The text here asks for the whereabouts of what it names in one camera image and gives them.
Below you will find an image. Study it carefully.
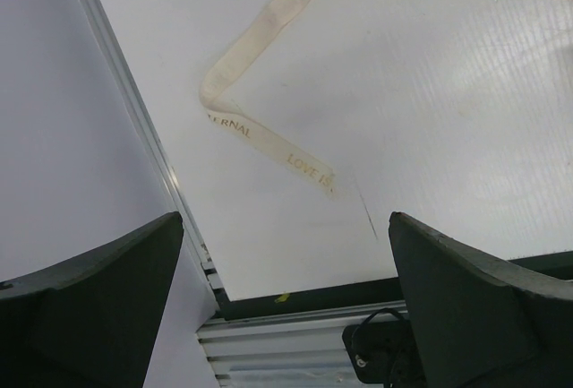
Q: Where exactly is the left side aluminium rail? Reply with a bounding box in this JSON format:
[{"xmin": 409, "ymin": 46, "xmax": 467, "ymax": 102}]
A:
[{"xmin": 79, "ymin": 0, "xmax": 218, "ymax": 297}]

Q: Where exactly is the aluminium front rail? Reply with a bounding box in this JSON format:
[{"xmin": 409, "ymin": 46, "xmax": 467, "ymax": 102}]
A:
[{"xmin": 197, "ymin": 301, "xmax": 407, "ymax": 387}]

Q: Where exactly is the cream ribbon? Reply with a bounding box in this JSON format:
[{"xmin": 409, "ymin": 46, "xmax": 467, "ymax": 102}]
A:
[{"xmin": 198, "ymin": 0, "xmax": 573, "ymax": 202}]

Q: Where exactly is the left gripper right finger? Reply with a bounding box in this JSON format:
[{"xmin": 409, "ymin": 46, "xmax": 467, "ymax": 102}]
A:
[{"xmin": 389, "ymin": 212, "xmax": 572, "ymax": 387}]

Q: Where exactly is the aluminium rail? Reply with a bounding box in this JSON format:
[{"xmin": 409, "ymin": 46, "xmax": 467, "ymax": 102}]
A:
[
  {"xmin": 79, "ymin": 0, "xmax": 218, "ymax": 297},
  {"xmin": 197, "ymin": 301, "xmax": 407, "ymax": 387}
]

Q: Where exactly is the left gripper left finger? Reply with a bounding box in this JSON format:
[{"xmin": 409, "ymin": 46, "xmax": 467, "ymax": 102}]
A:
[{"xmin": 1, "ymin": 212, "xmax": 184, "ymax": 387}]

